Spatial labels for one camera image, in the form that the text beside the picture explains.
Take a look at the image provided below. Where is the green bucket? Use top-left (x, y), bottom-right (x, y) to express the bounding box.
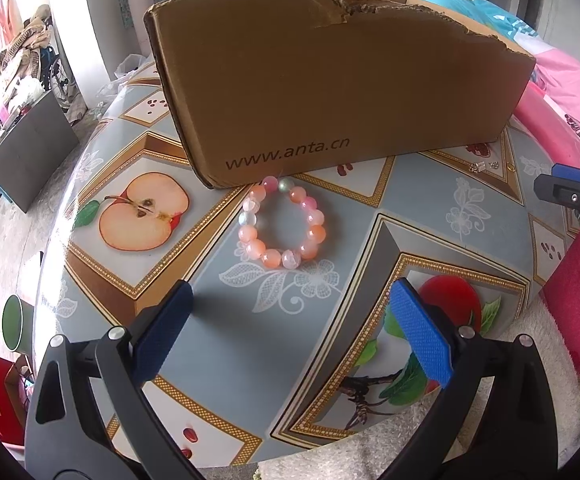
top-left (2, 295), bottom-right (35, 353)

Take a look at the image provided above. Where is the blue patterned quilt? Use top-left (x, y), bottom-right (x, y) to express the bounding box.
top-left (402, 0), bottom-right (546, 53)

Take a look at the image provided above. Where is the white fluffy cloth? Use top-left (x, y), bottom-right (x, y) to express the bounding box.
top-left (257, 305), bottom-right (580, 480)

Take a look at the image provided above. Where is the clear plastic bag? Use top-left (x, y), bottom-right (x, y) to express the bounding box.
top-left (97, 52), bottom-right (151, 101)

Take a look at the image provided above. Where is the pile of beige clothes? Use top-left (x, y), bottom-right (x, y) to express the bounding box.
top-left (0, 5), bottom-right (53, 91)

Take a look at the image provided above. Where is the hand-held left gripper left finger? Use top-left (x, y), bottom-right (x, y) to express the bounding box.
top-left (24, 279), bottom-right (206, 480)

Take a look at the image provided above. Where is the wheelchair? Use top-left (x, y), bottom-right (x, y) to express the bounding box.
top-left (40, 45), bottom-right (73, 111)

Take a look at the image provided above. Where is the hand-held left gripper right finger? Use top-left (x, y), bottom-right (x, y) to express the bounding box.
top-left (380, 276), bottom-right (558, 480)

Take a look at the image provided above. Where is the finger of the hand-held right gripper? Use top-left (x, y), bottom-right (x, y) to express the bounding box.
top-left (534, 162), bottom-right (580, 235)

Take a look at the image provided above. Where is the brown cardboard box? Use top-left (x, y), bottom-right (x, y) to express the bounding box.
top-left (143, 0), bottom-right (537, 190)

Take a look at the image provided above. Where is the grey cabinet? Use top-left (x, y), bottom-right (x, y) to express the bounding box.
top-left (0, 92), bottom-right (80, 211)

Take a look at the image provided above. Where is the fruit print tablecloth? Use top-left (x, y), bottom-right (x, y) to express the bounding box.
top-left (40, 55), bottom-right (578, 466)

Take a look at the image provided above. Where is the pink floral blanket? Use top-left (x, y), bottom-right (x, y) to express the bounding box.
top-left (512, 42), bottom-right (580, 171)

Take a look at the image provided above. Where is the pink orange bead bracelet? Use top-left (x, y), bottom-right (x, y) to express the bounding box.
top-left (237, 176), bottom-right (328, 270)

